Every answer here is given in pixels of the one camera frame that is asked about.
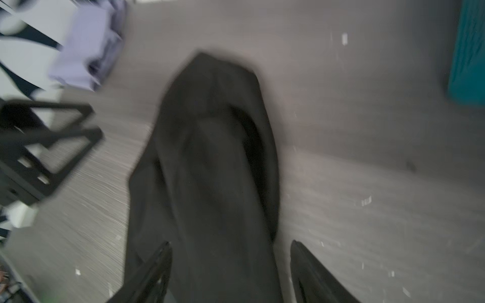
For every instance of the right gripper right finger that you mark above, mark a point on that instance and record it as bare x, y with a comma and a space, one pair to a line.
312, 282

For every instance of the black garment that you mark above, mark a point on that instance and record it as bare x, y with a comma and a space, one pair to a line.
207, 183

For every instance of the lavender skirt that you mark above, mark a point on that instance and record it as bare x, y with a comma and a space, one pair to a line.
92, 46

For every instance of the teal plastic basket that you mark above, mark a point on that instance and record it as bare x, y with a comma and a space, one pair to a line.
466, 79

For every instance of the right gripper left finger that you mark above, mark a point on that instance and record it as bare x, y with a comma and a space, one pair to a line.
150, 282

